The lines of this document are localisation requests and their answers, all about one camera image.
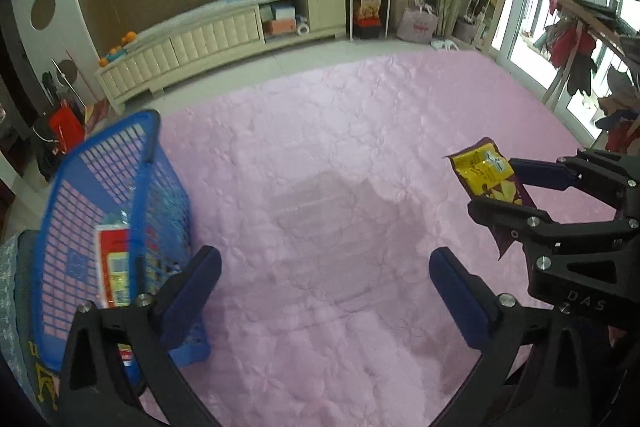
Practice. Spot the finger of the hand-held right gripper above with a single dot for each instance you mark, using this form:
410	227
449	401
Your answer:
510	219
540	174

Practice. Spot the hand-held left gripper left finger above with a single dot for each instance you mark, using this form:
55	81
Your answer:
192	292

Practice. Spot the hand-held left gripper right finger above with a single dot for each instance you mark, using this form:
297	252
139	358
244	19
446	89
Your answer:
460	299

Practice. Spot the yellow purple chip packet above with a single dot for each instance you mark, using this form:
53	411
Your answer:
487	172

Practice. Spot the red silver-edged snack pouch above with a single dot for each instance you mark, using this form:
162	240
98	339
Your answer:
112	257

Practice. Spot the blue plastic basket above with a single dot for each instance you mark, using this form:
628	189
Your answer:
75	217

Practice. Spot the red hanging clothes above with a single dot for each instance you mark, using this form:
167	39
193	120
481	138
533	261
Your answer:
570	52

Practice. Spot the white slippers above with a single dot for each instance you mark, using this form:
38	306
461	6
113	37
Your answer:
445	44

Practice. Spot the wooden clothes rack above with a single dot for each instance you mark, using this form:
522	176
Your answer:
575	7

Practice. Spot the blue-grey floral cushion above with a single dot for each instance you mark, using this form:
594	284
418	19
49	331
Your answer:
20	307

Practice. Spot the pink bag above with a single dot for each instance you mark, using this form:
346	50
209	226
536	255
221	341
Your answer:
417	24

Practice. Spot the black bag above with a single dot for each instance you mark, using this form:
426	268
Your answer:
46	152

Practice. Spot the red bag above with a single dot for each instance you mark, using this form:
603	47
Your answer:
66	129

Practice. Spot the orange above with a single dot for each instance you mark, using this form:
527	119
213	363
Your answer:
130	38
103	61

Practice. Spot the cream TV cabinet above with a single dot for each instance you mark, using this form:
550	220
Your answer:
210	42

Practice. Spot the white tape roll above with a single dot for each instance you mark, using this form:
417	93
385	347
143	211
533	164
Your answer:
303	28

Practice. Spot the orange box in cabinet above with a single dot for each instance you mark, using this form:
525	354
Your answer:
279	27

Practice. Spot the plain round wall decoration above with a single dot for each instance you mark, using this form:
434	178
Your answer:
67	70

